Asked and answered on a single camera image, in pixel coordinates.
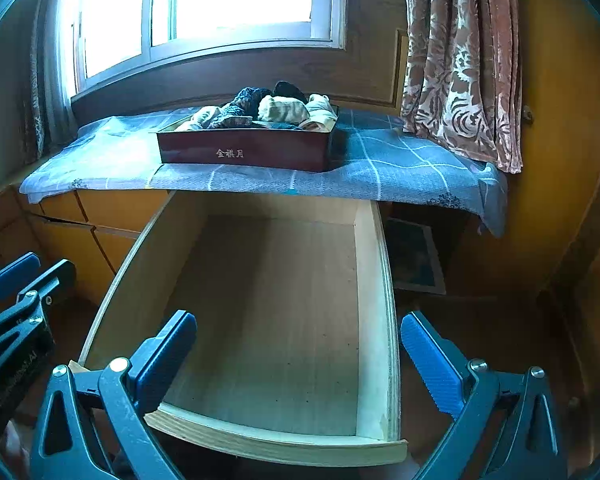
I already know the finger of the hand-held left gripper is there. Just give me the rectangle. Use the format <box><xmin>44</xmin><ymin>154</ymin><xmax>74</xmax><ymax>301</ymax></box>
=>
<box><xmin>0</xmin><ymin>252</ymin><xmax>42</xmax><ymax>306</ymax></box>
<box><xmin>0</xmin><ymin>259</ymin><xmax>77</xmax><ymax>376</ymax></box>

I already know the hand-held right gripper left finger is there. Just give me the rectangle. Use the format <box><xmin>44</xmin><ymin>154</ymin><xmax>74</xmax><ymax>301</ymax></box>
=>
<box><xmin>30</xmin><ymin>310</ymin><xmax>198</xmax><ymax>480</ymax></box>

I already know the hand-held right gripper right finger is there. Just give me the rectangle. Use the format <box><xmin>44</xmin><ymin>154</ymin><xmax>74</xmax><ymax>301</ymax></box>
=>
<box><xmin>400</xmin><ymin>311</ymin><xmax>568</xmax><ymax>480</ymax></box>

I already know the wooden drawer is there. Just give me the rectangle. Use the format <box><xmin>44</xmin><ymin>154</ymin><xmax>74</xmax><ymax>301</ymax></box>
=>
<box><xmin>69</xmin><ymin>190</ymin><xmax>408</xmax><ymax>468</ymax></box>

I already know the dark red tin box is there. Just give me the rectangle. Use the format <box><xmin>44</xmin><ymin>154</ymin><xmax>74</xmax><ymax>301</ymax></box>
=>
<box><xmin>156</xmin><ymin>102</ymin><xmax>341</xmax><ymax>173</ymax></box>

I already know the light blue cloth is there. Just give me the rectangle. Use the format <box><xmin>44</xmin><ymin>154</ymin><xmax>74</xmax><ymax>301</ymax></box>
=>
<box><xmin>175</xmin><ymin>105</ymin><xmax>227</xmax><ymax>132</ymax></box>

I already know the dark blue knit cloth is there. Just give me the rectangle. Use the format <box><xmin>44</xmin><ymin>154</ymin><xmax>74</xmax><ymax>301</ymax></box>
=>
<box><xmin>228</xmin><ymin>86</ymin><xmax>274</xmax><ymax>123</ymax></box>

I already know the white knit sock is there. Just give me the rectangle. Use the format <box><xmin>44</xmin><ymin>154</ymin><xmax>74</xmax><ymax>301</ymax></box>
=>
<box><xmin>257</xmin><ymin>95</ymin><xmax>311</xmax><ymax>123</ymax></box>

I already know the pink cloth bundle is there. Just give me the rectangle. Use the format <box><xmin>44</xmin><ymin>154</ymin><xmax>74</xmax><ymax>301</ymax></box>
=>
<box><xmin>300</xmin><ymin>92</ymin><xmax>338</xmax><ymax>132</ymax></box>

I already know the black sock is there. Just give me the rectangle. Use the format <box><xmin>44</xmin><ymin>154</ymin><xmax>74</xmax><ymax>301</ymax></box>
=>
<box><xmin>272</xmin><ymin>81</ymin><xmax>308</xmax><ymax>103</ymax></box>

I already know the orange wooden cabinet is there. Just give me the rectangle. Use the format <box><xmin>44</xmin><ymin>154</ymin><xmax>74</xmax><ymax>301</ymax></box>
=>
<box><xmin>0</xmin><ymin>185</ymin><xmax>173</xmax><ymax>311</ymax></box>

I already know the white framed dark panel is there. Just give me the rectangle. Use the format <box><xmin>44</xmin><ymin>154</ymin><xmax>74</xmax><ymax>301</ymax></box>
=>
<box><xmin>384</xmin><ymin>216</ymin><xmax>447</xmax><ymax>296</ymax></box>

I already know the sheer patterned curtain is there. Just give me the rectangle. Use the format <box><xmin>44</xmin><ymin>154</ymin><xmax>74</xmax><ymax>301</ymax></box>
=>
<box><xmin>22</xmin><ymin>0</ymin><xmax>78</xmax><ymax>161</ymax></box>

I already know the blue checked cloth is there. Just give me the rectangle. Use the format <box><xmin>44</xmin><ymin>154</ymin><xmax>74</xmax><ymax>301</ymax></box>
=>
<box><xmin>19</xmin><ymin>105</ymin><xmax>509</xmax><ymax>238</ymax></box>

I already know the wooden wardrobe door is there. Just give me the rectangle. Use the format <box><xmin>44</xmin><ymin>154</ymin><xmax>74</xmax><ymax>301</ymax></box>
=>
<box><xmin>500</xmin><ymin>0</ymin><xmax>600</xmax><ymax>411</ymax></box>

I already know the brown patterned curtain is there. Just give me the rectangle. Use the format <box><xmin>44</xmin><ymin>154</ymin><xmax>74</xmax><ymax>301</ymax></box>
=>
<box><xmin>397</xmin><ymin>0</ymin><xmax>523</xmax><ymax>175</ymax></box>

